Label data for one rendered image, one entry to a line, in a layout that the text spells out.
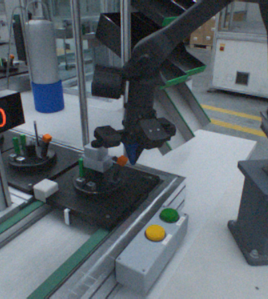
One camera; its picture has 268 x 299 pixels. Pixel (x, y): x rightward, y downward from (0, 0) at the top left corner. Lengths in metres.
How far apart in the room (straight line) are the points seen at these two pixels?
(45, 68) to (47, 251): 1.10
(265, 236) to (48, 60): 1.27
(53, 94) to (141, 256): 1.19
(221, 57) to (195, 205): 4.24
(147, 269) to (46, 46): 1.26
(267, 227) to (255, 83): 4.26
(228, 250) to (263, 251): 0.08
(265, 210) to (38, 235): 0.52
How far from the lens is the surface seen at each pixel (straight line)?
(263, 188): 0.72
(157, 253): 0.66
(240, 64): 4.99
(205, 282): 0.76
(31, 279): 0.71
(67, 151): 1.03
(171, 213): 0.74
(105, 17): 0.99
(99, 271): 0.63
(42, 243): 0.78
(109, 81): 0.64
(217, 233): 0.88
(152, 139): 0.62
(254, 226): 0.79
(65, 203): 0.79
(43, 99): 1.70
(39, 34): 1.64
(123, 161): 0.75
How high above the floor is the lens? 1.43
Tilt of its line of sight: 27 degrees down
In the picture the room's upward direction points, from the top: straight up
